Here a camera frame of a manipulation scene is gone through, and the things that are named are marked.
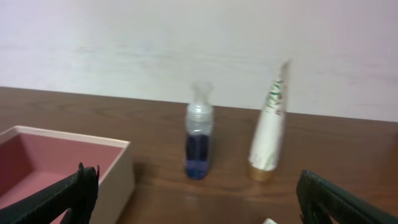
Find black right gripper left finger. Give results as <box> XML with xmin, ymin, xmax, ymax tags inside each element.
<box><xmin>1</xmin><ymin>163</ymin><xmax>100</xmax><ymax>224</ymax></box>

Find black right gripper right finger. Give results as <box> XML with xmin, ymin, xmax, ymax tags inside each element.
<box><xmin>296</xmin><ymin>170</ymin><xmax>397</xmax><ymax>224</ymax></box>

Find white cream tube gold cap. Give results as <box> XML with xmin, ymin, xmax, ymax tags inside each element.
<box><xmin>248</xmin><ymin>60</ymin><xmax>291</xmax><ymax>182</ymax></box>

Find clear bottle blue liquid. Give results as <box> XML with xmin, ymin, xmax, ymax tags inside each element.
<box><xmin>185</xmin><ymin>82</ymin><xmax>214</xmax><ymax>180</ymax></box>

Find pink cardboard box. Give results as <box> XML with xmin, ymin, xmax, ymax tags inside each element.
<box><xmin>1</xmin><ymin>126</ymin><xmax>135</xmax><ymax>223</ymax></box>

